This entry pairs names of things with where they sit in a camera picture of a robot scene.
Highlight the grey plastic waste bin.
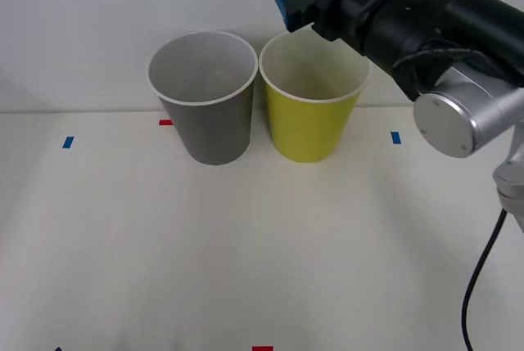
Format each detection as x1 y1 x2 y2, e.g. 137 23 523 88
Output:
146 30 259 166

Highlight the yellow-green plastic waste bin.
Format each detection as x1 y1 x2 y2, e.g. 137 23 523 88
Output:
258 30 373 164

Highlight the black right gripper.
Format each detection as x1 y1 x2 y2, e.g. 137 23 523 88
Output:
268 0 410 42

